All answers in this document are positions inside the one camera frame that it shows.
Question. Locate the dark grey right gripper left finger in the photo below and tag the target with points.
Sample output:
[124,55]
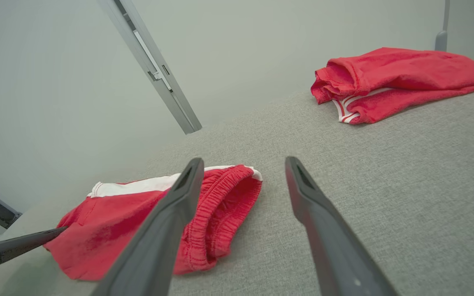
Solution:
[159,242]

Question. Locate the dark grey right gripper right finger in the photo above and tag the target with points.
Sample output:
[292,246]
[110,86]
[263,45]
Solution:
[335,255]

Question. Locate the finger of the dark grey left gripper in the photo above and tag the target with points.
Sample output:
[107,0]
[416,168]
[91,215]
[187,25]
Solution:
[23,244]

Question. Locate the red white-trimmed basketball shorts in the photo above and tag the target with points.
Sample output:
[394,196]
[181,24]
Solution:
[105,230]

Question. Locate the red Bulls basketball jersey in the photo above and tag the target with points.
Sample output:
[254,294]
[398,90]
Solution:
[401,78]

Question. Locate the grey metal partition post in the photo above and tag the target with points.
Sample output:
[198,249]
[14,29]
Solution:
[442,37]
[154,70]

